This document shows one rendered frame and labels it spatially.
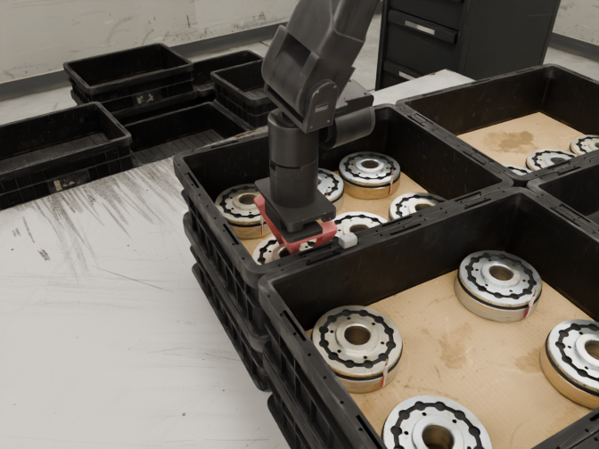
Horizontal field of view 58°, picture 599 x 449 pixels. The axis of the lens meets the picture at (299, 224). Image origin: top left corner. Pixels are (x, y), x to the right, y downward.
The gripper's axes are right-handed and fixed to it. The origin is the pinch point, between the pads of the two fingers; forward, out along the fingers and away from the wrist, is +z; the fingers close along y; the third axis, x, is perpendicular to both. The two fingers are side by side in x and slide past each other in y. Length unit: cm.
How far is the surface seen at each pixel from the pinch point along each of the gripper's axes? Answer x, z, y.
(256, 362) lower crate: 8.6, 11.0, -5.9
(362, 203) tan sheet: -17.3, 4.0, 10.3
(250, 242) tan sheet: 2.6, 4.0, 9.1
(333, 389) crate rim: 8.3, -5.9, -24.5
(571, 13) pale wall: -313, 61, 207
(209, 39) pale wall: -89, 77, 312
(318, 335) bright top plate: 3.6, 0.9, -13.3
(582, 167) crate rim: -41.9, -6.0, -8.0
